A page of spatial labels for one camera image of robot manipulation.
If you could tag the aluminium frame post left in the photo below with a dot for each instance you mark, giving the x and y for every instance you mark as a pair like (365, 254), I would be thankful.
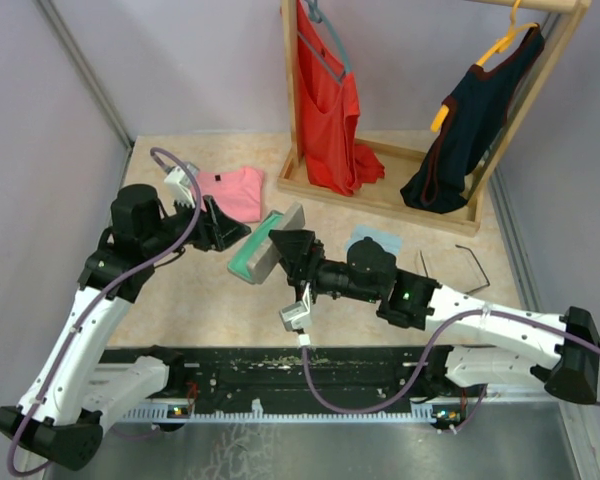
(84, 70)

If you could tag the pink folded t-shirt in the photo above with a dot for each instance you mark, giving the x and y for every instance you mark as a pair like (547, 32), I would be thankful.
(238, 193)

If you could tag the red t-shirt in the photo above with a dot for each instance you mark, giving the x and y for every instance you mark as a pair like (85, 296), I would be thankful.
(330, 110)

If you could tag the wooden clothes rack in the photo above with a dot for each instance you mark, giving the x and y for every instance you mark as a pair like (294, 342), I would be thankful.
(407, 57)

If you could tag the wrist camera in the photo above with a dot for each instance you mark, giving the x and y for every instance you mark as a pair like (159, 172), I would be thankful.
(180, 187)
(297, 317)

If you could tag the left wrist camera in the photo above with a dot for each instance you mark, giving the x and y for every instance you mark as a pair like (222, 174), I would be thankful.
(180, 187)

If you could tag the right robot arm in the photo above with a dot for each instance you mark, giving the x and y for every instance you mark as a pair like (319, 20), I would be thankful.
(558, 351)

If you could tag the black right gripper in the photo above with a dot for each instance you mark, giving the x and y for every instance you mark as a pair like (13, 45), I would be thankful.
(294, 247)

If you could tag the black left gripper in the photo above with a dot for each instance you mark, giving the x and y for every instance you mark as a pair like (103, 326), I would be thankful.
(216, 230)

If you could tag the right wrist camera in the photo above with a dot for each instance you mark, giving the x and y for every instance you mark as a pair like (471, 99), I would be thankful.
(297, 317)

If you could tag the navy tank top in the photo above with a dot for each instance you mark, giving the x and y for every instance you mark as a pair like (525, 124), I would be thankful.
(477, 111)

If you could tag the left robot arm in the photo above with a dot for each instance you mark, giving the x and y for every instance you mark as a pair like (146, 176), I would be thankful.
(60, 418)

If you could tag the yellow hanger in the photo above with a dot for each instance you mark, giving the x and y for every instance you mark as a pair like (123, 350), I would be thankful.
(499, 47)

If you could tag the light blue cleaning cloth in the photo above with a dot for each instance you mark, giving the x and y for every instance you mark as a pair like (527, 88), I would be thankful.
(391, 243)

